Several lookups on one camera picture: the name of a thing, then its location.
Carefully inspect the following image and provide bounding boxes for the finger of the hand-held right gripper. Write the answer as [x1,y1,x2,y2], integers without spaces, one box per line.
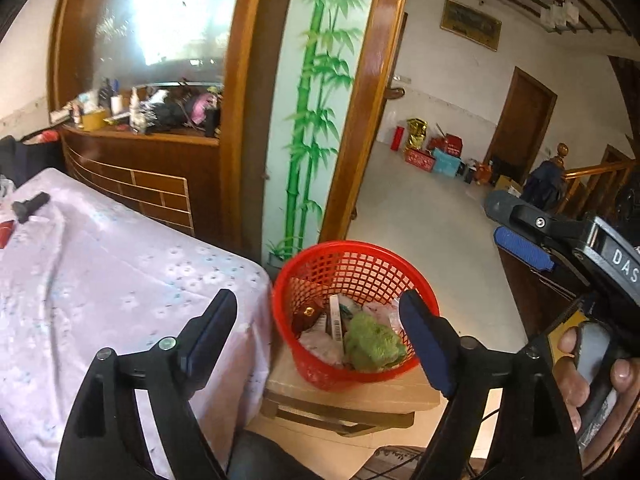
[484,190,596,251]
[495,226,576,281]

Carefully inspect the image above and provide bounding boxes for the wooden sideboard cabinet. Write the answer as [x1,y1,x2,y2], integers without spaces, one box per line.
[47,0,271,261]

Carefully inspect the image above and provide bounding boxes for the person's right hand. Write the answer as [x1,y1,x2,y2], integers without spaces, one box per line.
[552,327,640,473]

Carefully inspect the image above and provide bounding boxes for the etched mirror panel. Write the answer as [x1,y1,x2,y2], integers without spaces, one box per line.
[92,0,246,86]

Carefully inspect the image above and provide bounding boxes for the ceiling lamp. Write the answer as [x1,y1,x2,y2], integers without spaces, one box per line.
[540,0,581,35]

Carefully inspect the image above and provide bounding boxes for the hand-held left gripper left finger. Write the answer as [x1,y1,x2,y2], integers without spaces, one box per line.
[55,289,238,480]

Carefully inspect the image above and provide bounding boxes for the wooden stair railing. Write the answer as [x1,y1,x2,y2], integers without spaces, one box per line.
[552,144,638,218]

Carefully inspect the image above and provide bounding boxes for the red gift box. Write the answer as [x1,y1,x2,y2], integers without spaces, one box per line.
[430,133,463,158]

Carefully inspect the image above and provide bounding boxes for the white medicine box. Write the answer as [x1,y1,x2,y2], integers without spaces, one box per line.
[327,294,347,356]

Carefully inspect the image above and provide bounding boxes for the wooden stool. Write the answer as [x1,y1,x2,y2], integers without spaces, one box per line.
[260,342,442,436]

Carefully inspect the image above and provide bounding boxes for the bamboo print glass panel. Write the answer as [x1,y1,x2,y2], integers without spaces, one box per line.
[260,0,386,266]

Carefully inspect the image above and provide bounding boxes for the clear plastic bag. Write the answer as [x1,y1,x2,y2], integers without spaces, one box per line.
[360,302,403,333]

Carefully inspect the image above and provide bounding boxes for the brown wooden door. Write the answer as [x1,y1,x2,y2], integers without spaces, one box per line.
[492,66,558,186]

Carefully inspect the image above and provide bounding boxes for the red plastic basket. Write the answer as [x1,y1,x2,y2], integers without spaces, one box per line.
[271,241,442,392]

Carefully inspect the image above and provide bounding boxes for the person's dark trousers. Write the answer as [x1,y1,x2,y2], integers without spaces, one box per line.
[227,430,321,480]

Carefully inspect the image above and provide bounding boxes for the small framed picture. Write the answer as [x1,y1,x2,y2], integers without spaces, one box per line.
[440,0,502,52]

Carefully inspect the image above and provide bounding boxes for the dark jacket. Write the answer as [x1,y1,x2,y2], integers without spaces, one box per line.
[525,160,568,206]

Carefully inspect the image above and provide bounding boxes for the black sock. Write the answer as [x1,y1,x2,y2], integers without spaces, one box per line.
[12,192,51,223]

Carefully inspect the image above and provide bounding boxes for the pink cloth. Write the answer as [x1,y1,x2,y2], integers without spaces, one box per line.
[192,92,213,123]

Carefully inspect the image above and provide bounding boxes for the purple floral tablecloth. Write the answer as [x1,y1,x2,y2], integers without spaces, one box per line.
[0,167,273,466]

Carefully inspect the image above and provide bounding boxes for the red wrapper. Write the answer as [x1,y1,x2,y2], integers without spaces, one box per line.
[291,306,327,337]

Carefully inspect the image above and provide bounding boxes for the dark bag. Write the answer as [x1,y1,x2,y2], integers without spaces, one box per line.
[0,135,63,188]

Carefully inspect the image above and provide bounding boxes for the gold foil bag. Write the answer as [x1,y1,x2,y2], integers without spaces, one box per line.
[406,118,427,150]

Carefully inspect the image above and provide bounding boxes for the green towel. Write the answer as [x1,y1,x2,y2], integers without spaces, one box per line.
[344,312,407,373]

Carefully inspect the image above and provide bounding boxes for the teal box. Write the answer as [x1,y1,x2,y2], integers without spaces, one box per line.
[432,149,463,177]

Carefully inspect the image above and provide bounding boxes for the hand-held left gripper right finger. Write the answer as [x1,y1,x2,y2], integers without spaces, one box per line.
[398,290,583,480]

